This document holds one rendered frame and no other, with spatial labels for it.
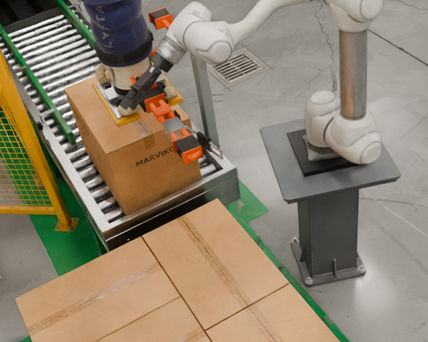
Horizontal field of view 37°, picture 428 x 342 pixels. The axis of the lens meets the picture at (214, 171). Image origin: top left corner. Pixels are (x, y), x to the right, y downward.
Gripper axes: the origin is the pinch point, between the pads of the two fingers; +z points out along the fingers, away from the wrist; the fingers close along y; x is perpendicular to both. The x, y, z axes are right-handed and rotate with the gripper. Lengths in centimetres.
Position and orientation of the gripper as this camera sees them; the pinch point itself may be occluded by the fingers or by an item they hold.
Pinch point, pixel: (128, 104)
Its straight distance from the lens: 217.4
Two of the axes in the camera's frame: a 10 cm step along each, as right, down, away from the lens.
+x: 7.8, 6.2, 0.1
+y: -0.5, 0.9, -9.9
